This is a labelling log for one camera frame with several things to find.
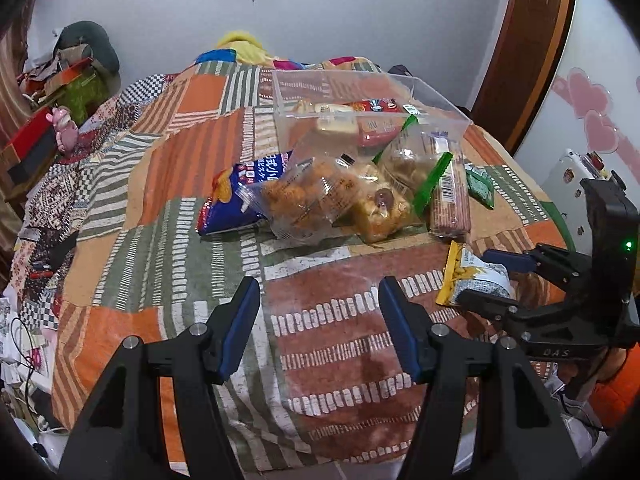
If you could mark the white device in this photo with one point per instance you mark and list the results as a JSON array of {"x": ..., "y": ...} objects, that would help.
[{"x": 565, "y": 185}]

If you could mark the yellow cloth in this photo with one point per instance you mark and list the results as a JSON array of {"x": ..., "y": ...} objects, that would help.
[{"x": 242, "y": 42}]

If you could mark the small green snack packet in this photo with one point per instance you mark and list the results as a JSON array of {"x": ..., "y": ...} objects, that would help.
[{"x": 479, "y": 185}]

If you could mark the pale yellow snack packet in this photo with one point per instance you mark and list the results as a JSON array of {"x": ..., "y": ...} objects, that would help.
[{"x": 332, "y": 120}]

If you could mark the pink plush toy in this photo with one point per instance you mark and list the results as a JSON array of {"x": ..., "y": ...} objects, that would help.
[{"x": 64, "y": 127}]

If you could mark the red and white snack packet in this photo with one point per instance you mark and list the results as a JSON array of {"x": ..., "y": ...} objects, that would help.
[{"x": 380, "y": 132}]

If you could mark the clear plastic container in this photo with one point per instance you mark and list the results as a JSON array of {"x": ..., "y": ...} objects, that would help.
[{"x": 310, "y": 87}]

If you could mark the long biscuit pack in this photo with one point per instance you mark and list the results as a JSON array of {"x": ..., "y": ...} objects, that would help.
[{"x": 449, "y": 200}]

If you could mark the blue chip bag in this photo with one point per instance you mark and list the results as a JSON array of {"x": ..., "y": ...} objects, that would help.
[{"x": 225, "y": 195}]

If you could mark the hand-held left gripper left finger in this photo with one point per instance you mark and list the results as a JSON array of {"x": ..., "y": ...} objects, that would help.
[{"x": 243, "y": 322}]

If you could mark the patchwork blanket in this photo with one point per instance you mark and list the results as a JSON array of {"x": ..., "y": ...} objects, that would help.
[{"x": 200, "y": 125}]

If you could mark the green-edged clear cookie bag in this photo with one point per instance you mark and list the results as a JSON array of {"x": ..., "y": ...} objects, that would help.
[{"x": 407, "y": 160}]

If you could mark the person's right forearm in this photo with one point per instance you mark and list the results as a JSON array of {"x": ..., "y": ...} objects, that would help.
[{"x": 617, "y": 385}]

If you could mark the pink heart stickers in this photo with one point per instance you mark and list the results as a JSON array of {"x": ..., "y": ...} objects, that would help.
[{"x": 592, "y": 105}]

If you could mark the clear bag of pastry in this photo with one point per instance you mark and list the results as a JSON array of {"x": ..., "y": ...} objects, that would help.
[{"x": 380, "y": 205}]

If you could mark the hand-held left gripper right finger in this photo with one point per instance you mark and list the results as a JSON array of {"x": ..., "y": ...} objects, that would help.
[{"x": 398, "y": 327}]

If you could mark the clear bag of fried snacks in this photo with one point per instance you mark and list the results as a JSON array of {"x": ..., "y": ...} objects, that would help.
[{"x": 300, "y": 195}]

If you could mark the wooden door frame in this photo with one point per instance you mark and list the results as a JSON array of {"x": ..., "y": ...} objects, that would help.
[{"x": 530, "y": 35}]

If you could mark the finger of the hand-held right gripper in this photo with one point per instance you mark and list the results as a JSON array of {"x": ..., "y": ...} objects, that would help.
[
  {"x": 487, "y": 305},
  {"x": 505, "y": 259}
]

